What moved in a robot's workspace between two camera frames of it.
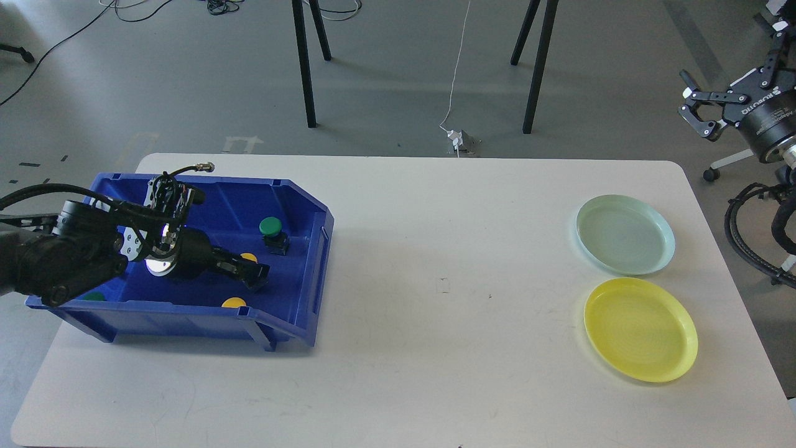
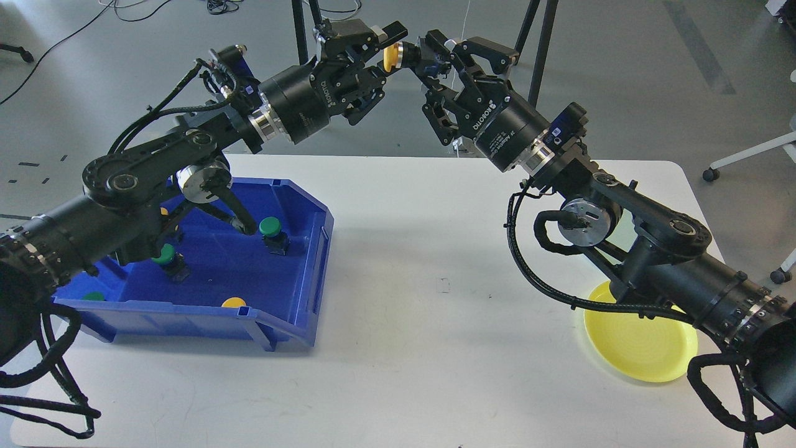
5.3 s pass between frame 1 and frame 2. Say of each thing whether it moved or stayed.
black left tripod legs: stayed
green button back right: stayed
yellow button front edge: stayed
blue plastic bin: stayed
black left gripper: moved
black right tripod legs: stayed
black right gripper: moved
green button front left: stayed
